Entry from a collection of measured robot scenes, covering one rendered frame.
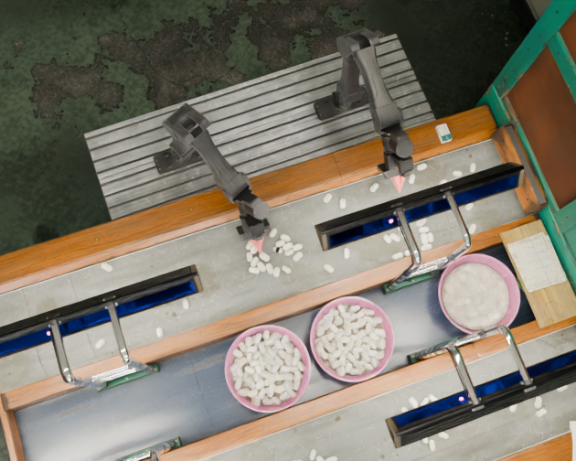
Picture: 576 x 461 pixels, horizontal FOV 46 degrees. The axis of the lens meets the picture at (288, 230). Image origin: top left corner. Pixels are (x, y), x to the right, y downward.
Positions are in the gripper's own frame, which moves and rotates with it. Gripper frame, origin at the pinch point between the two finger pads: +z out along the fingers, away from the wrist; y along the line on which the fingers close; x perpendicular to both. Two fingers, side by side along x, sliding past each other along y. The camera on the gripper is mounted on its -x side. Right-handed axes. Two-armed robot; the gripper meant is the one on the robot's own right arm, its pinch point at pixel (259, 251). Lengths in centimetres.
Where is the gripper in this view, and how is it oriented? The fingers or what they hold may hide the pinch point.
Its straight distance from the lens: 217.6
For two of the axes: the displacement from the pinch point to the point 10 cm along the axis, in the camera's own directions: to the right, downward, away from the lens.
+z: 2.2, 8.7, 4.4
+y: 9.5, -3.0, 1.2
